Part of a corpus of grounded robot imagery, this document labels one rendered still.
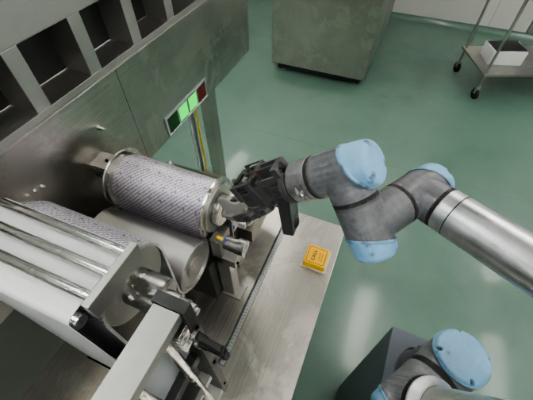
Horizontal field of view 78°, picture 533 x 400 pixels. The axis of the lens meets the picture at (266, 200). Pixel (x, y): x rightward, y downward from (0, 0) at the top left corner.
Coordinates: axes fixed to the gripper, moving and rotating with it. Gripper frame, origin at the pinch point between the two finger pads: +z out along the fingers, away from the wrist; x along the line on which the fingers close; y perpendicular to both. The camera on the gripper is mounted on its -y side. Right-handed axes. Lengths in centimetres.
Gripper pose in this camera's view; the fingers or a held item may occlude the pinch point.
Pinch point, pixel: (232, 208)
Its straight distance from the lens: 73.8
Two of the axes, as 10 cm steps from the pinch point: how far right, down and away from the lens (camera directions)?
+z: -7.1, 1.8, 6.9
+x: -3.8, 7.2, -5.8
